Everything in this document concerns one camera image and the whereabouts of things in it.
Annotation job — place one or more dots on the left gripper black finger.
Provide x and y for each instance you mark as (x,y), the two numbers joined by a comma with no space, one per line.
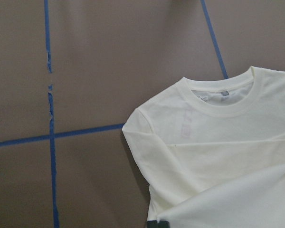
(157,224)

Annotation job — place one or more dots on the cream long sleeve shirt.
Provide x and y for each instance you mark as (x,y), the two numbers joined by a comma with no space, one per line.
(213,152)

